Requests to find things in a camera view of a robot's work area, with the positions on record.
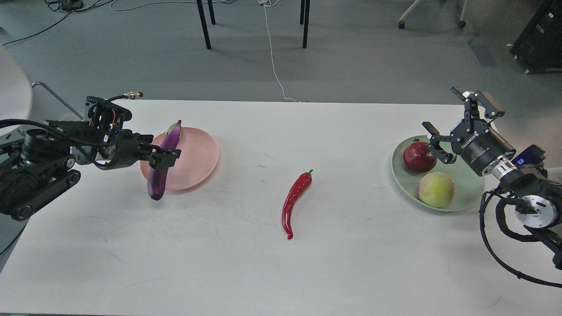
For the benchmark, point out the purple eggplant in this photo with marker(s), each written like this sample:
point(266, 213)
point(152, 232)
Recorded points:
point(157, 178)

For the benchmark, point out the pink plate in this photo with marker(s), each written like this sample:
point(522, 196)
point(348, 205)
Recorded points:
point(199, 157)

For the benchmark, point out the white rolling chair base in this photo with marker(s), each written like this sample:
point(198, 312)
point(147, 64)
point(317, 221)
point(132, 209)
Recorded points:
point(461, 20)

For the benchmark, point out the black equipment case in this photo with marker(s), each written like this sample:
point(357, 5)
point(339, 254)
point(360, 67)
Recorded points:
point(538, 49)

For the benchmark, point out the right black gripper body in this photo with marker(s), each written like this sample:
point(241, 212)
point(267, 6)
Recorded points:
point(479, 148)

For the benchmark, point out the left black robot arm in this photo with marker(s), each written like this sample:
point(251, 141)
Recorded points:
point(40, 167)

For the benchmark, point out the green plate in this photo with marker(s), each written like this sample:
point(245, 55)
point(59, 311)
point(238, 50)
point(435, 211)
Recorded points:
point(468, 186)

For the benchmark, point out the white chair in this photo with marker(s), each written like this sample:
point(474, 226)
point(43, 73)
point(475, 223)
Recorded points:
point(16, 95)

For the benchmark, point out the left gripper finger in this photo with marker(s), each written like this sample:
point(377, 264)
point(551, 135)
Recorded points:
point(159, 158)
point(146, 141)

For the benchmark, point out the red pomegranate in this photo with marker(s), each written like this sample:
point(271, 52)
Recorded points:
point(418, 158)

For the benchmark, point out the red chili pepper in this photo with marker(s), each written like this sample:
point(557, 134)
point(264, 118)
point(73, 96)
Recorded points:
point(299, 186)

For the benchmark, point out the yellow green peach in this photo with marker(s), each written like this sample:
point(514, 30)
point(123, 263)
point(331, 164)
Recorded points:
point(436, 189)

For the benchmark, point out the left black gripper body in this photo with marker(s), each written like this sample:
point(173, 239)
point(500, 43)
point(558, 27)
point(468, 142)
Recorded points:
point(126, 151)

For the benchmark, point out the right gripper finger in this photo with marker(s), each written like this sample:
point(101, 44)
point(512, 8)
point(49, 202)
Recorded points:
point(435, 139)
point(480, 109)

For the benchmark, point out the black table leg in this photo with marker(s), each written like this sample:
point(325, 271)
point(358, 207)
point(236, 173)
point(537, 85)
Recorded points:
point(203, 24)
point(211, 12)
point(302, 12)
point(306, 24)

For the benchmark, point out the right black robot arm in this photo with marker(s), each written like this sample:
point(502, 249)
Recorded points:
point(529, 203)

